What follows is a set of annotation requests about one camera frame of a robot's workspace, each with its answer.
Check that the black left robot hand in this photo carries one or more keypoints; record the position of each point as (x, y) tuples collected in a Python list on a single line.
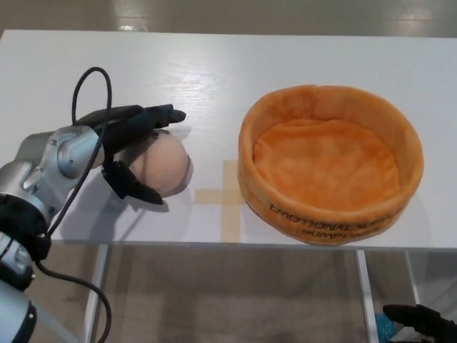
[(125, 121)]

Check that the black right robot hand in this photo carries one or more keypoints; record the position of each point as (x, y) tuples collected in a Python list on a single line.
[(428, 321)]

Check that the pink round plush toy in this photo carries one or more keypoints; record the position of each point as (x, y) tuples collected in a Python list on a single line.
[(168, 164)]

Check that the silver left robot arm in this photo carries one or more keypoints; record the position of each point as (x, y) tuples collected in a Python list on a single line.
[(39, 164)]

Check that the orange plush round plate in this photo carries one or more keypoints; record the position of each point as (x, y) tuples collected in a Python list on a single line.
[(325, 164)]

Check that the teal object on floor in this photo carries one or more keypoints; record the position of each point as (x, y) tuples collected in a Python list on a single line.
[(385, 328)]

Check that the white table leg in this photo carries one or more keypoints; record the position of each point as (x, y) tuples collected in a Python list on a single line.
[(93, 307), (414, 275), (367, 296)]

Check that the beige tape strip short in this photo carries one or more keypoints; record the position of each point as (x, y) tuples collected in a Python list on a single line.
[(210, 196)]

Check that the beige tape strip long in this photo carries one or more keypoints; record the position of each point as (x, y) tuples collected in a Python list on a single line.
[(230, 221)]

